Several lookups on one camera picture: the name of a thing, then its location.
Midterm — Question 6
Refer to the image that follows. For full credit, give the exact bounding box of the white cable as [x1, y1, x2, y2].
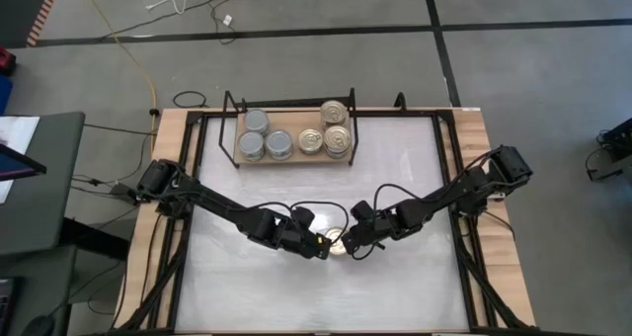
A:
[145, 0, 213, 15]

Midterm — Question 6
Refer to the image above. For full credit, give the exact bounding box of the dark mat striped edge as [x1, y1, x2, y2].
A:
[0, 0, 63, 48]

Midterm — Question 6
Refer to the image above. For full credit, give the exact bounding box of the blue object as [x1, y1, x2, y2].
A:
[0, 74, 14, 115]

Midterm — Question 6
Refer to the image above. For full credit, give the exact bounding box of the dark keyboard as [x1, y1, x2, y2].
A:
[0, 275, 24, 336]

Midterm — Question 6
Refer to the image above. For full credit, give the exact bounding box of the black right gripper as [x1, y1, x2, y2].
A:
[340, 213, 399, 256]

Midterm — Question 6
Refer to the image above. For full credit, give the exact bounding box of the dark desk monitor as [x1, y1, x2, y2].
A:
[0, 142, 48, 182]

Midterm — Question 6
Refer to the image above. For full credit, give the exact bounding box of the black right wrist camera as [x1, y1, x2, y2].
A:
[350, 200, 375, 224]

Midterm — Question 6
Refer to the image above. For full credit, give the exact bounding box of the coiled black cable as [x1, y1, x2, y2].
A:
[172, 89, 208, 110]

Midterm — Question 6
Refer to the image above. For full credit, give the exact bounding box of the black metal table frame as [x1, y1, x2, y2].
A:
[112, 92, 537, 336]

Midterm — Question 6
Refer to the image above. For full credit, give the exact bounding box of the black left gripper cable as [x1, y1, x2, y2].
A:
[231, 200, 351, 238]

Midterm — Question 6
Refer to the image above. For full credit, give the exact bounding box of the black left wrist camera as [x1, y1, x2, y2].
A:
[290, 207, 316, 231]

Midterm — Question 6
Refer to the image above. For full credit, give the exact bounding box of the grey desk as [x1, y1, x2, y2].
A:
[0, 111, 86, 258]

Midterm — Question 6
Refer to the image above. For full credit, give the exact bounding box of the black equipment with cables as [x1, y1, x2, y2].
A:
[585, 118, 632, 183]

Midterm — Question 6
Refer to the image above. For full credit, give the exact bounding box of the wooden shelf black metal frame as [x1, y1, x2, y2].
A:
[218, 87, 359, 170]

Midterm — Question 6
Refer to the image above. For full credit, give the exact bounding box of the yellow cable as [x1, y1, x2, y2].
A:
[76, 0, 159, 111]

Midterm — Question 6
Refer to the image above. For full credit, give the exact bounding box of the black desk base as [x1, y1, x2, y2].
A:
[58, 216, 130, 261]

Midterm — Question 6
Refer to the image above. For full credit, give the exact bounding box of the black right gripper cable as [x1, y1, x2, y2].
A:
[351, 183, 431, 262]

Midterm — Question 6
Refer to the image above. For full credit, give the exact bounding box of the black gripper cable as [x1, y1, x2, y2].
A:
[231, 200, 351, 238]
[351, 183, 431, 262]

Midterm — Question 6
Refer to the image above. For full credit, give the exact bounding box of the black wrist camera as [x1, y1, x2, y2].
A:
[350, 200, 375, 224]
[290, 207, 316, 231]

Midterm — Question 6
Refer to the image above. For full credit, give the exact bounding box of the long black cable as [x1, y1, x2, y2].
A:
[96, 0, 248, 45]

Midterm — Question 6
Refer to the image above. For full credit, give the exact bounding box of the red object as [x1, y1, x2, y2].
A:
[0, 46, 17, 75]

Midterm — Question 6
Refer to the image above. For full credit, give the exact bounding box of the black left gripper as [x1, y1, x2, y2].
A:
[273, 220, 335, 261]

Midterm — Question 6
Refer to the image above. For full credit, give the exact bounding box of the white paper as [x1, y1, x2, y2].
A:
[0, 115, 40, 204]

